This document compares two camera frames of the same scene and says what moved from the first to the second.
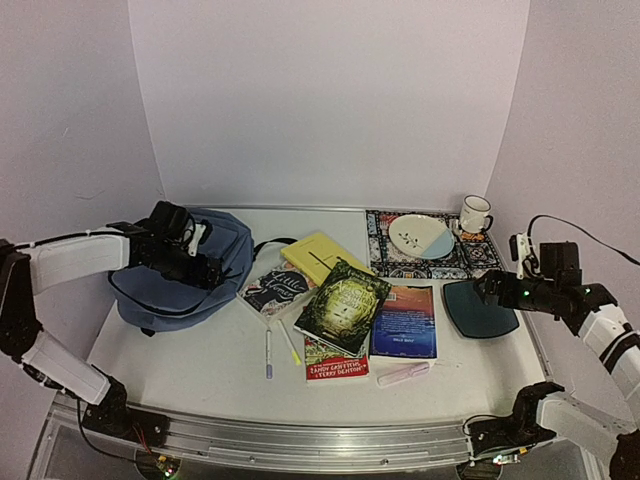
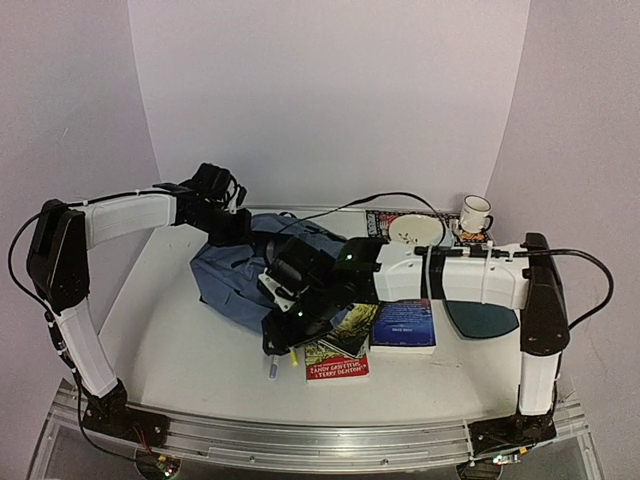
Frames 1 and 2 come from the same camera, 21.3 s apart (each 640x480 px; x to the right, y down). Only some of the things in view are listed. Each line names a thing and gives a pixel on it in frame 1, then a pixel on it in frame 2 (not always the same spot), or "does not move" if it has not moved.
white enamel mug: x=473 y=215 does not move
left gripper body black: x=173 y=268 -> x=225 y=231
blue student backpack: x=156 y=306 -> x=227 y=275
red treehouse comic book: x=324 y=362 does not move
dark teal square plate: x=475 y=318 does not move
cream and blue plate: x=421 y=236 does not move
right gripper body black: x=498 y=288 -> x=293 y=329
